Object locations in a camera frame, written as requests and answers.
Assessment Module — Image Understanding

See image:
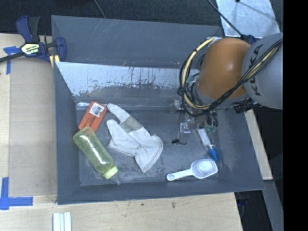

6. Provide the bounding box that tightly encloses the clear syringe with blue tip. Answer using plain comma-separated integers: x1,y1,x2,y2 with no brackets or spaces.
196,127,220,163

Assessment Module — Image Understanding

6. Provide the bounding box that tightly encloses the white work glove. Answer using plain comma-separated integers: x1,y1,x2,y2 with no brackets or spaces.
105,103,164,174

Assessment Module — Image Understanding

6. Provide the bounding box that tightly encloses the yellow baby bottle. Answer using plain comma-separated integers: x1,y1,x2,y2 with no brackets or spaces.
72,126,121,186

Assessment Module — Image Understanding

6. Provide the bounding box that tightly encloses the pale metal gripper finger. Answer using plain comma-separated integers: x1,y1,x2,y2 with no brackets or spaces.
169,99,182,114
179,121,193,142

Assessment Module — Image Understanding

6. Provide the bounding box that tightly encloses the pale wood board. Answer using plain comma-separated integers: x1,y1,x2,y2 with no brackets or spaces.
8,56,59,198

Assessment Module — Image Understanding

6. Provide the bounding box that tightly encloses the black cylinder on white bracket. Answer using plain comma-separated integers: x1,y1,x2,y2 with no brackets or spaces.
233,98,260,114

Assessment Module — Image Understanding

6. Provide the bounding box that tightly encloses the white measuring scoop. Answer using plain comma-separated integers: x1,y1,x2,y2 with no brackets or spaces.
166,158,219,182

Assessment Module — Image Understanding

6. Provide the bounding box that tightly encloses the grey metal bin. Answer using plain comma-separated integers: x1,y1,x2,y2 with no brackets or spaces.
50,14,266,205

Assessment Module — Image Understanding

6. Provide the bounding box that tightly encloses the orange flat box white label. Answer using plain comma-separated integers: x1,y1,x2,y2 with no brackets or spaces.
77,101,108,133

